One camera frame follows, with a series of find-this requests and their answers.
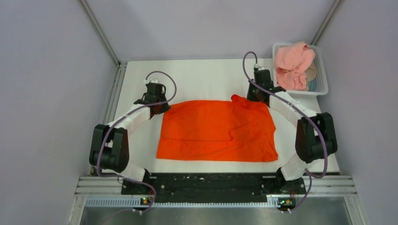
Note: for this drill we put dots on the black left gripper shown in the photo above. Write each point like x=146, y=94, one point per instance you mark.
x=165, y=108

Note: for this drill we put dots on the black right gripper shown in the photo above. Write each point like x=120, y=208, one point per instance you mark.
x=249, y=96

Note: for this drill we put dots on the orange t-shirt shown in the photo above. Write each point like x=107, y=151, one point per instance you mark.
x=238, y=130

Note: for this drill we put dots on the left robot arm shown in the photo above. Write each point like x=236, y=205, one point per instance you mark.
x=110, y=152

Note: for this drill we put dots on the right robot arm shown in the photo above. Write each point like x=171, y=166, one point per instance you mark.
x=315, y=132

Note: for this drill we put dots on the pink t-shirt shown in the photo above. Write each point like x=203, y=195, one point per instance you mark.
x=291, y=63

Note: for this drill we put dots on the beige garment in basket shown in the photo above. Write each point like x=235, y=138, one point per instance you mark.
x=311, y=72

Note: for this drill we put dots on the blue garment in basket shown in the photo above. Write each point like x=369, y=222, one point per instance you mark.
x=312, y=86

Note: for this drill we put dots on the white plastic basket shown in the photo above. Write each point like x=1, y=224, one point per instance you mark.
x=322, y=84

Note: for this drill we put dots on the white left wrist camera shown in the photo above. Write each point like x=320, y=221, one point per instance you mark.
x=156, y=81

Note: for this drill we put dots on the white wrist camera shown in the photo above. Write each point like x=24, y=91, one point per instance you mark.
x=156, y=81
x=258, y=67

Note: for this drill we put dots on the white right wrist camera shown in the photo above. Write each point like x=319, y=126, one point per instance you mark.
x=258, y=67

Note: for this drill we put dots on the aluminium frame rail left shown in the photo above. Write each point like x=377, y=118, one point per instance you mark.
x=112, y=99

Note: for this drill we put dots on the aluminium frame rail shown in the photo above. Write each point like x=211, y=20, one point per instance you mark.
x=112, y=99
x=332, y=200

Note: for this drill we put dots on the aluminium frame rail front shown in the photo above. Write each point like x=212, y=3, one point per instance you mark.
x=332, y=200

